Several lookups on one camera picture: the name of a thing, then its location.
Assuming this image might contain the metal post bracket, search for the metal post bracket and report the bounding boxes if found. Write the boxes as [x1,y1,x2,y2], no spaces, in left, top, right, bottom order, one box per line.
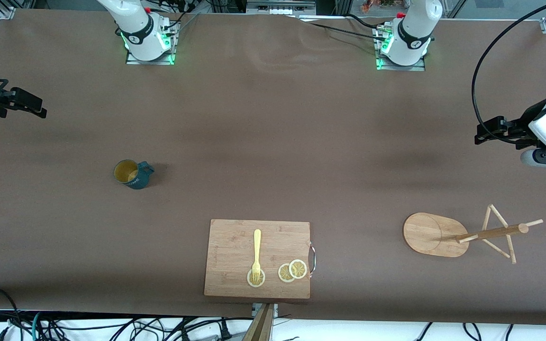
[252,303,279,318]

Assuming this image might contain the yellow plastic fork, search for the yellow plastic fork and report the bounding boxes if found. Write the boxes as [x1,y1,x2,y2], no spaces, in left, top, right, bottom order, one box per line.
[251,229,262,283]

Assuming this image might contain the brown table cover sheet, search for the brown table cover sheet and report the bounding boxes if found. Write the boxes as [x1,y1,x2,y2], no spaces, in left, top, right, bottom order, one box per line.
[0,9,546,327]

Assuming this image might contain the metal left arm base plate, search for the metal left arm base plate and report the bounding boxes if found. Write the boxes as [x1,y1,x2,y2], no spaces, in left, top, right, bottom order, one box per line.
[375,24,426,72]

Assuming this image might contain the grey power strip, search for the grey power strip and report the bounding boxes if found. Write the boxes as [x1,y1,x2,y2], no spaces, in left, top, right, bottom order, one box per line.
[246,0,317,16]

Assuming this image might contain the orange red clutter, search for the orange red clutter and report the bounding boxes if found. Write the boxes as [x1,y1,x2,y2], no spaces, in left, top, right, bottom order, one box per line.
[362,0,397,12]

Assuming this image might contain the lemon slice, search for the lemon slice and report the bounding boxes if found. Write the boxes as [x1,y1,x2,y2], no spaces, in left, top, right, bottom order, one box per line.
[278,263,297,283]
[246,268,266,288]
[288,259,308,279]

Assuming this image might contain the black table cable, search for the black table cable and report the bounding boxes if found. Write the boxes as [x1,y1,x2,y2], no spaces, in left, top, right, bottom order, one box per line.
[162,12,200,36]
[346,13,392,30]
[307,21,385,41]

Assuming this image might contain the wooden cup rack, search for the wooden cup rack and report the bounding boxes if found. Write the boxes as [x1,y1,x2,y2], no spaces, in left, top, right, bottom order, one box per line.
[403,204,544,265]

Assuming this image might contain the wooden cutting board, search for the wooden cutting board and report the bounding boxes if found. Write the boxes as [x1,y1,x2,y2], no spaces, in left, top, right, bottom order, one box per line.
[203,219,317,300]

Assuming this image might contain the teal ribbed mug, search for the teal ribbed mug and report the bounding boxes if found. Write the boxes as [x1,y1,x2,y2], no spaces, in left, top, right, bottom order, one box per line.
[114,160,155,190]

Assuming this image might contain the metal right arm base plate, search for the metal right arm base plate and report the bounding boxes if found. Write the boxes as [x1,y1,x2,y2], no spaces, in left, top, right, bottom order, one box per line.
[125,20,177,66]

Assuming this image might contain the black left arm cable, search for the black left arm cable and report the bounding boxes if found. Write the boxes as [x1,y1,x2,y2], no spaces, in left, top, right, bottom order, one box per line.
[471,0,546,140]

